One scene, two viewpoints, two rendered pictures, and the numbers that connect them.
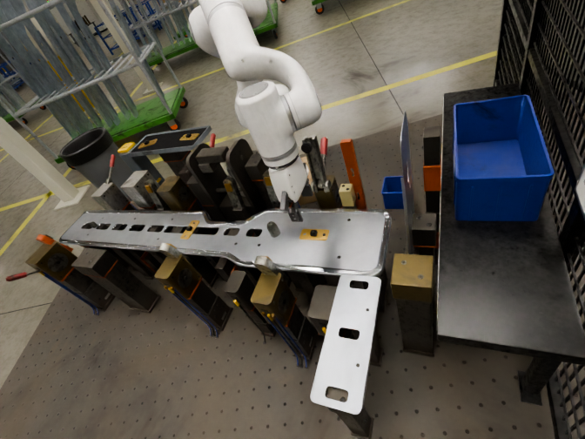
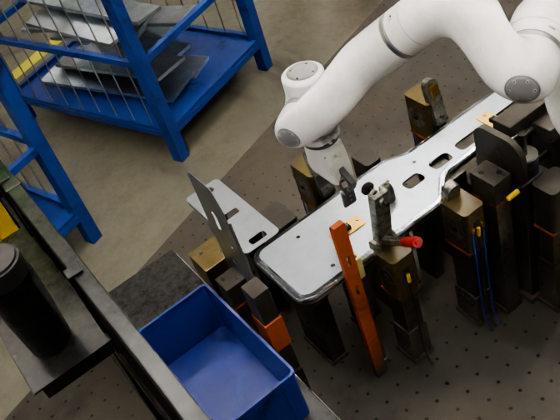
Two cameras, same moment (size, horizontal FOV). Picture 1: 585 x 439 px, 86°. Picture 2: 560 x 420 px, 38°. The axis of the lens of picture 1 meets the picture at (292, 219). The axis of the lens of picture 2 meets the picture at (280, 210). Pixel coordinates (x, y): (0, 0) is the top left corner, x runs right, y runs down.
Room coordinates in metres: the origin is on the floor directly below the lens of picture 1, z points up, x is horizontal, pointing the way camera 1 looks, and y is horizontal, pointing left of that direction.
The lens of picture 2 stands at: (1.19, -1.21, 2.28)
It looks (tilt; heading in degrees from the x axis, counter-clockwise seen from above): 42 degrees down; 122
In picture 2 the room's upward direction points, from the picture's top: 20 degrees counter-clockwise
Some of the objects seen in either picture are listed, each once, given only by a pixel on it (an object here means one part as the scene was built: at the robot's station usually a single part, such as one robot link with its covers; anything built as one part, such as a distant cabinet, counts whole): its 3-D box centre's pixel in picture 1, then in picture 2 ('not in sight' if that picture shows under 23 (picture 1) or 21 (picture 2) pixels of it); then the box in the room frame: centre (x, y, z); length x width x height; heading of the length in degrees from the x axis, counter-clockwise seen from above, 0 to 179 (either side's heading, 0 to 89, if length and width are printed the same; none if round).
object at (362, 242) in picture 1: (185, 232); (497, 117); (0.90, 0.36, 1.00); 1.38 x 0.22 x 0.02; 54
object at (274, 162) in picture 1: (279, 151); (319, 131); (0.62, -0.04, 1.29); 0.09 x 0.08 x 0.03; 144
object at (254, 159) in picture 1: (276, 204); (497, 242); (0.93, 0.03, 0.91); 0.07 x 0.05 x 0.42; 144
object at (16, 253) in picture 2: not in sight; (23, 302); (0.42, -0.69, 1.52); 0.07 x 0.07 x 0.18
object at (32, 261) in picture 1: (75, 280); not in sight; (1.08, 0.93, 0.88); 0.14 x 0.09 x 0.36; 144
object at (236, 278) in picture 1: (253, 310); (372, 196); (0.59, 0.23, 0.84); 0.10 x 0.05 x 0.29; 144
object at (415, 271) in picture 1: (416, 310); (234, 303); (0.35, -0.18, 0.88); 0.08 x 0.08 x 0.36; 54
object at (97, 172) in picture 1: (107, 169); not in sight; (3.41, 1.58, 0.36); 0.50 x 0.50 x 0.73
